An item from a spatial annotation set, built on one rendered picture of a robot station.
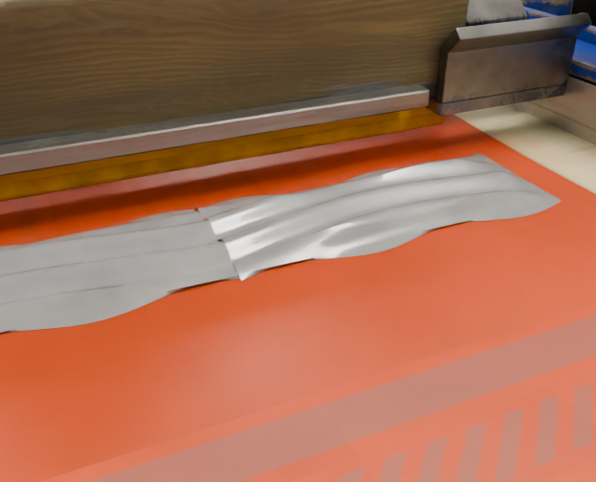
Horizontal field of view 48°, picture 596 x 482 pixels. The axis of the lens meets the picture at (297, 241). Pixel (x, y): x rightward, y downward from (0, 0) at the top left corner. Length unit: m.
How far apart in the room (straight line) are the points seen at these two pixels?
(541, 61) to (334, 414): 0.29
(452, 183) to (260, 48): 0.12
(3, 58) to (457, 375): 0.23
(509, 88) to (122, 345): 0.28
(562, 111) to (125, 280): 0.31
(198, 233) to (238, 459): 0.13
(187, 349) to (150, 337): 0.02
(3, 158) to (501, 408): 0.24
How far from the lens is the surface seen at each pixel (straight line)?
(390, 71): 0.40
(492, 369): 0.25
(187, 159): 0.37
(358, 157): 0.41
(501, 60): 0.43
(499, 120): 0.48
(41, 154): 0.33
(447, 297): 0.28
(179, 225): 0.32
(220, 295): 0.28
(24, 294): 0.29
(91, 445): 0.23
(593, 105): 0.46
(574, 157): 0.44
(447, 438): 0.22
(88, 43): 0.34
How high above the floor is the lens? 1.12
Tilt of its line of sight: 31 degrees down
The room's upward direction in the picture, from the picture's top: straight up
